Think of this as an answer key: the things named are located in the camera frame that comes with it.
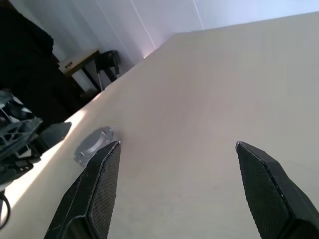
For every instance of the black stand with silver pole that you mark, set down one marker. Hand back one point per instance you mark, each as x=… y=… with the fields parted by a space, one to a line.
x=107 y=59

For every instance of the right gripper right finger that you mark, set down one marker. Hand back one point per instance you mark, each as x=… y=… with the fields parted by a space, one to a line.
x=269 y=194

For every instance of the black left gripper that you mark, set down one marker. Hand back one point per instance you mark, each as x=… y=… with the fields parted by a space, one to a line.
x=17 y=166

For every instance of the small wooden side table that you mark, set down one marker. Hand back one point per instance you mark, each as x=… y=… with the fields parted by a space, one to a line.
x=83 y=57

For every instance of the grey round metal part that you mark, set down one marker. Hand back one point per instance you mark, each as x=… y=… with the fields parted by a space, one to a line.
x=91 y=147

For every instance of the bystander in dark clothes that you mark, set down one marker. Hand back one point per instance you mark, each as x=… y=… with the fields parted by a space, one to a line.
x=27 y=62

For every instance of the motor stator with copper windings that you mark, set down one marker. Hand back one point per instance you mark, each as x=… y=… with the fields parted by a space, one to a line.
x=107 y=133

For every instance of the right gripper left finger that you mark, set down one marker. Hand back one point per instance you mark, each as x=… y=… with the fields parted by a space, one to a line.
x=94 y=194

